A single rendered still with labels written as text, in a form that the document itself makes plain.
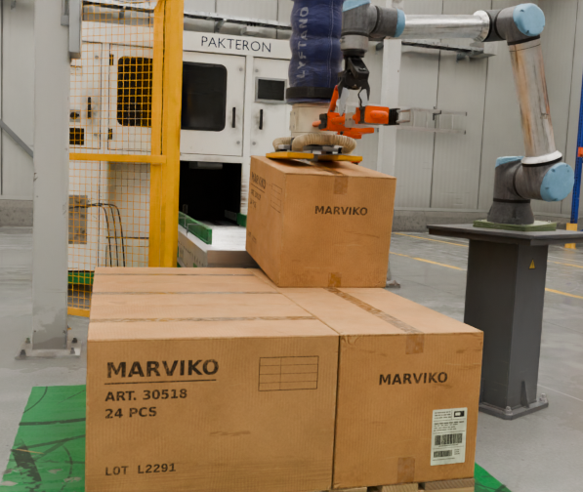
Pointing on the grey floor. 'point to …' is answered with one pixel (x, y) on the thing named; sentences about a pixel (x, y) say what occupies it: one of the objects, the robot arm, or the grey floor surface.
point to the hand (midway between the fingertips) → (353, 113)
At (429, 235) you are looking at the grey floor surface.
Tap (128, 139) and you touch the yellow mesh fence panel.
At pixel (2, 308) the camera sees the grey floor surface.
